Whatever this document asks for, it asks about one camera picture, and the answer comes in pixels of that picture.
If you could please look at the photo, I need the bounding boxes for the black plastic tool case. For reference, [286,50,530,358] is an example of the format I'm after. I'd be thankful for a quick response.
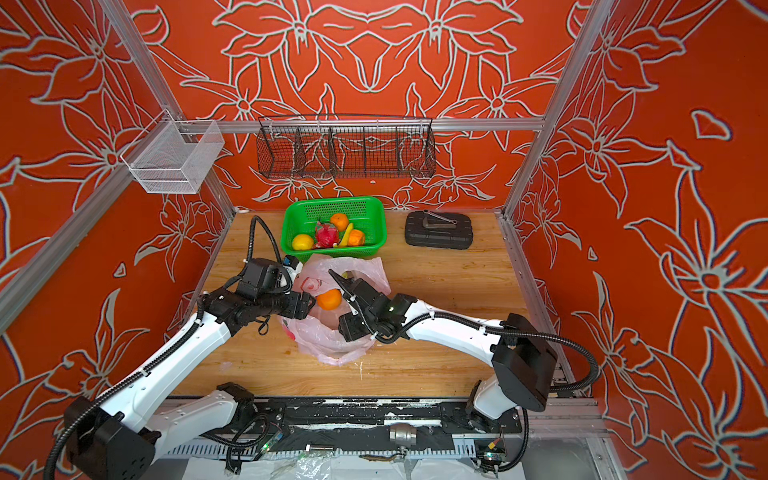
[404,210,474,250]

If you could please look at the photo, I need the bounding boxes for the red dragon fruit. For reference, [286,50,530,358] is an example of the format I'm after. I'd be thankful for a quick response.
[315,221,340,249]

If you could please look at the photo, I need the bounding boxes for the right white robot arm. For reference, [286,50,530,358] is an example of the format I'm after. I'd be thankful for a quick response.
[328,269,601,420]

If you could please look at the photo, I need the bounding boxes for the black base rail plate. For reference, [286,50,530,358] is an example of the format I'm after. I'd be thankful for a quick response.
[203,395,523,436]

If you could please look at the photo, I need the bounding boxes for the pink plastic bag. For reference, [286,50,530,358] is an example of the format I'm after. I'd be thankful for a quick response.
[278,254,392,367]

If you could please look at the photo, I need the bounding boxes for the orange fruit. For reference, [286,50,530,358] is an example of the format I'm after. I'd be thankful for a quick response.
[347,229,365,247]
[316,289,343,311]
[330,212,349,233]

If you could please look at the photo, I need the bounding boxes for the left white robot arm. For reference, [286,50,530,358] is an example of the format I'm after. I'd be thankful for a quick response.
[43,253,316,479]

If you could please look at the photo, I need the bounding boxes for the black wire wall basket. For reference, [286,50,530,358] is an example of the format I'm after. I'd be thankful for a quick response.
[255,115,437,180]

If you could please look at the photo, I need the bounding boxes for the yellow apple fruit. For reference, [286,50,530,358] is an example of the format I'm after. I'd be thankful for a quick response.
[291,234,315,251]

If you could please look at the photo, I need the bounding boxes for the clear plastic wall bin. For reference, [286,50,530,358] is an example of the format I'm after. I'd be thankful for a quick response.
[121,120,224,194]

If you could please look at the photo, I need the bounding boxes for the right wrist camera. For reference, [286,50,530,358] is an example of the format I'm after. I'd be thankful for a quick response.
[345,278,377,313]

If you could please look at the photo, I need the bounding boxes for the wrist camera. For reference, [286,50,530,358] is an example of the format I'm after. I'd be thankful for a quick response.
[235,256,302,301]
[345,278,377,313]

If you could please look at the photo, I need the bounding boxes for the green plastic basket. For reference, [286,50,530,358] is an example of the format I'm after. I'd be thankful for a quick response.
[281,196,388,262]

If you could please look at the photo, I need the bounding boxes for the yellow banana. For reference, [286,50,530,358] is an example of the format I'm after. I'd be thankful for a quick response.
[338,223,354,248]

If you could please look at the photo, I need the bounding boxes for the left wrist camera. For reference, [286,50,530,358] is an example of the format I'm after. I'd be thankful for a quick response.
[235,256,302,301]

